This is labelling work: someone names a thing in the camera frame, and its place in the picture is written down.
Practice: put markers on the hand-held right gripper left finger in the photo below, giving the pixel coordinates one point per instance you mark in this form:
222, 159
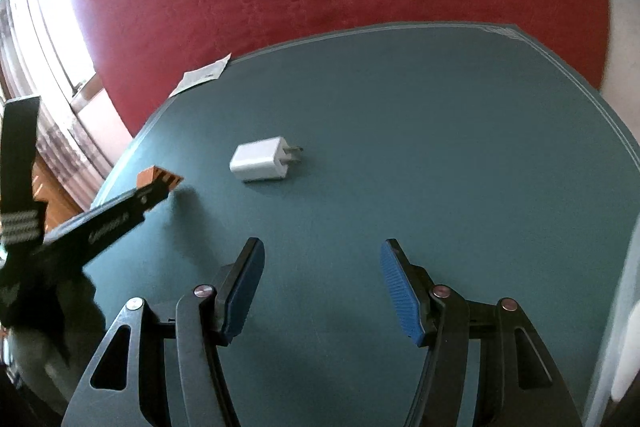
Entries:
245, 292

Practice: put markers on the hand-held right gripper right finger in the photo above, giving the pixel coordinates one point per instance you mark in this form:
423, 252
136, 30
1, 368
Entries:
400, 292

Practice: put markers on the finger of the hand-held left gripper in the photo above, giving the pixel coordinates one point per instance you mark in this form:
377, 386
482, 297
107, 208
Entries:
152, 197

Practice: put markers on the orange black-striped wedge block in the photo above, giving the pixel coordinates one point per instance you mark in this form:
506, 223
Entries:
147, 176

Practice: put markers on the clear plastic storage box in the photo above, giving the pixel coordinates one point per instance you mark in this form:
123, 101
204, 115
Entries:
607, 347

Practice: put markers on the patterned window curtain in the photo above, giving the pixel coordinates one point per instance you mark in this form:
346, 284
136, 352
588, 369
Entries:
65, 142

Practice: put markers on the white plug charger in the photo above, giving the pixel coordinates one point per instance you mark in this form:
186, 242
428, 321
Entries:
257, 162

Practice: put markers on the white paper sheet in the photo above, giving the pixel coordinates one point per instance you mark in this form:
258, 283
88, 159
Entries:
200, 74

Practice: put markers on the bright window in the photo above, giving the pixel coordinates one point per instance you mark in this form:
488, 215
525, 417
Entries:
55, 22

